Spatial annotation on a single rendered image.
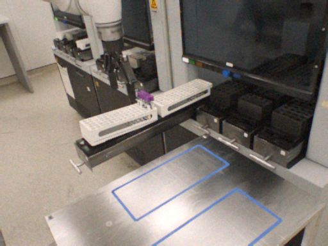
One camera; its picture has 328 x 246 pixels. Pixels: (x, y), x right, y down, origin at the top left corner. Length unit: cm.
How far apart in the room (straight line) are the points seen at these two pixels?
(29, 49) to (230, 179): 403
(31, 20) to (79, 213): 391
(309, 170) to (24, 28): 408
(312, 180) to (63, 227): 76
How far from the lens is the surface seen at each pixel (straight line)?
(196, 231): 75
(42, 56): 467
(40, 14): 460
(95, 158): 108
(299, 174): 106
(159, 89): 163
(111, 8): 98
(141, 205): 82
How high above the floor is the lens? 141
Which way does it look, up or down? 32 degrees down
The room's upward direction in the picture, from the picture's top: 7 degrees counter-clockwise
